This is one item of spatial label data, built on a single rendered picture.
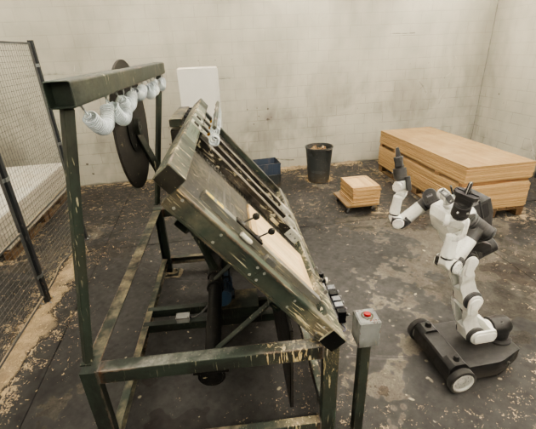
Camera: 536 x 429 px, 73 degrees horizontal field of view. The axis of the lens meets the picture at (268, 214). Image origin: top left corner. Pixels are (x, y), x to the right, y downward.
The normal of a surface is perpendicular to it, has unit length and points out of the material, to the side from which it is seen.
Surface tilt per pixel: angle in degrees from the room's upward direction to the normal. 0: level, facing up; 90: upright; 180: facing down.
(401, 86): 90
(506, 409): 0
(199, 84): 90
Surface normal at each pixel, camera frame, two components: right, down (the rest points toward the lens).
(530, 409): -0.04, -0.91
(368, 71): 0.18, 0.40
